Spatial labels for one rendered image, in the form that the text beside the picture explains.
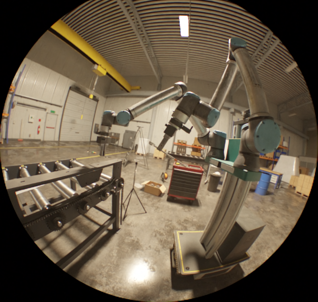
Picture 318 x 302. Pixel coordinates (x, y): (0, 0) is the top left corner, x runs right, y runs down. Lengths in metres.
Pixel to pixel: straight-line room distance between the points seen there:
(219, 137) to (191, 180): 1.75
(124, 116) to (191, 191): 2.40
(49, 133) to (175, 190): 9.79
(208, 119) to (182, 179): 2.23
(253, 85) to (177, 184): 2.47
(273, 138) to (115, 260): 1.77
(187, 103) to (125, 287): 1.70
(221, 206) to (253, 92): 1.04
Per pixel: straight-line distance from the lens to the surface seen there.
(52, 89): 10.53
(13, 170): 1.71
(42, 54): 10.84
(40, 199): 1.02
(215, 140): 1.11
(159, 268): 1.63
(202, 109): 0.55
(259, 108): 0.61
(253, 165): 0.72
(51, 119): 10.38
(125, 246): 1.76
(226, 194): 1.22
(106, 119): 0.88
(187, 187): 2.74
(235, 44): 0.84
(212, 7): 7.47
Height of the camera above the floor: 1.47
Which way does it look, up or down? 2 degrees down
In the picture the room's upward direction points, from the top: 10 degrees clockwise
